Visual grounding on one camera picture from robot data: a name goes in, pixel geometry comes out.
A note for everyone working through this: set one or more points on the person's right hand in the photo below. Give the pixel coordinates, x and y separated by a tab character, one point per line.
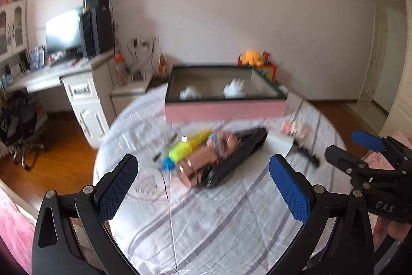
384	228

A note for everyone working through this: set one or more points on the white plug adapter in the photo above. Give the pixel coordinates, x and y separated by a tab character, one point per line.
235	88

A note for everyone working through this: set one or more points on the small red toy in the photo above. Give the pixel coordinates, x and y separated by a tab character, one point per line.
267	56

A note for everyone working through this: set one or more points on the orange patterned bag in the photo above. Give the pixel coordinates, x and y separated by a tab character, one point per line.
163	65

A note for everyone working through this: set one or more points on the white desk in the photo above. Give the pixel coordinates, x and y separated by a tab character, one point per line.
83	91

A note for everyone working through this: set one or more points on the blue highlighter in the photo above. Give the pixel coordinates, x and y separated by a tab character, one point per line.
168	163

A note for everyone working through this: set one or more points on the colourful patterned small object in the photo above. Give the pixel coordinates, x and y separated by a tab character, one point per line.
222	141

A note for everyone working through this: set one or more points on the dark top nightstand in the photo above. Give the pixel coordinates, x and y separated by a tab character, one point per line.
158	85

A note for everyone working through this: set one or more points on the small white block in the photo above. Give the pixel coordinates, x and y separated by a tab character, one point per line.
280	143

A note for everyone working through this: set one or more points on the small black device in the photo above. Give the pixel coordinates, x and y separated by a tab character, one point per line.
138	75

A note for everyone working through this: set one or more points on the yellow highlighter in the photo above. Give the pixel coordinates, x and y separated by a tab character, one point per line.
190	144

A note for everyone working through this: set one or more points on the clear bottle orange cap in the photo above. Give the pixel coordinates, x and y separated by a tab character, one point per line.
120	68

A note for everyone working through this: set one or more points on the black computer tower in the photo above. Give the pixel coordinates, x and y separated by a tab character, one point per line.
99	33

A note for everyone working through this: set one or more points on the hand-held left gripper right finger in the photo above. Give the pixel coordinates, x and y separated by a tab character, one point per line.
289	188

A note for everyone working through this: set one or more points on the black remote control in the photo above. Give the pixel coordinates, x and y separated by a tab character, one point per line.
246	149

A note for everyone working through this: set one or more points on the white door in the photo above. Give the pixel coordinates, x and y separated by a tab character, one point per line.
376	68

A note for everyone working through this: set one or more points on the pink storage box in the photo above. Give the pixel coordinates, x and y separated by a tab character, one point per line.
225	112

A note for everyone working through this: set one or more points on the rose gold lid jar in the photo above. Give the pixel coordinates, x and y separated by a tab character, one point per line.
196	168

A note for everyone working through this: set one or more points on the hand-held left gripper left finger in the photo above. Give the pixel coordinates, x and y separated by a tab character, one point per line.
116	188

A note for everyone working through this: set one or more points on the black office chair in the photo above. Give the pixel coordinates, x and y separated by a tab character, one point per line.
22	130

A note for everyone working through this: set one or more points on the white wall sockets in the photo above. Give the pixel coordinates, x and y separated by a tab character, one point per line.
144	43

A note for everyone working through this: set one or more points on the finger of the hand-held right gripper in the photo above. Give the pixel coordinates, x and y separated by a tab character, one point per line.
344	159
368	140

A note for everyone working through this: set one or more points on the red toy box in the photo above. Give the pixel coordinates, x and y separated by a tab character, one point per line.
268	70

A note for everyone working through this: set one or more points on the pink blanket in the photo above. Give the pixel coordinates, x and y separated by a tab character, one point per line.
13	230

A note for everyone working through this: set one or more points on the low white side cabinet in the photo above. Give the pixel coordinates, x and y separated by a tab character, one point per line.
128	94

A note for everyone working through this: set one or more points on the orange plush toy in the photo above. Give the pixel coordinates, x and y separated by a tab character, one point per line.
251	57

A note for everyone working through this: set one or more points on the black computer monitor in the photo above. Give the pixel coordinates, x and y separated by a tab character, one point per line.
62	30

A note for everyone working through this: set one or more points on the white glass door cabinet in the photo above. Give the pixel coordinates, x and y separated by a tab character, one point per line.
14	30

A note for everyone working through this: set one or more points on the pink cloth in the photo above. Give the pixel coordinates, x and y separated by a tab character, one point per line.
399	136

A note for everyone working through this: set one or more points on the blue white box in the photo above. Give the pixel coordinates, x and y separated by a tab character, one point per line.
37	56

